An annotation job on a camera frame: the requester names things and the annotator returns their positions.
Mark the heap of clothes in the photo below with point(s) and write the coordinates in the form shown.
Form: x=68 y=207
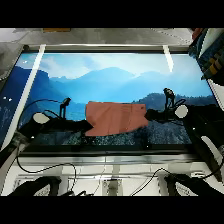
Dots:
x=208 y=55

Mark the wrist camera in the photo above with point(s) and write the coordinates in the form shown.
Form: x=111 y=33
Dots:
x=168 y=96
x=64 y=106

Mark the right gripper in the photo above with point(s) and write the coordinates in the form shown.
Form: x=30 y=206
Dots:
x=156 y=115

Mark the silver frame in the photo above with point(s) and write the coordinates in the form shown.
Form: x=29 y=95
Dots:
x=113 y=168

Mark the salmon pink garment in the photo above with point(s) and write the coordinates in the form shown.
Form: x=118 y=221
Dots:
x=115 y=118

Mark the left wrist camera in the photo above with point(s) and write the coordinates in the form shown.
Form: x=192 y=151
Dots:
x=64 y=106

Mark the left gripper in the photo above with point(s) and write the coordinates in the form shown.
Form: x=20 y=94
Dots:
x=81 y=126

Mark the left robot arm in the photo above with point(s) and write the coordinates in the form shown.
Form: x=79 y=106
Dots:
x=31 y=126

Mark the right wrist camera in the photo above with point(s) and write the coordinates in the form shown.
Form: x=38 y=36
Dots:
x=168 y=96

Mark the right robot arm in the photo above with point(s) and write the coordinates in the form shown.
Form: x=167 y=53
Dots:
x=204 y=121

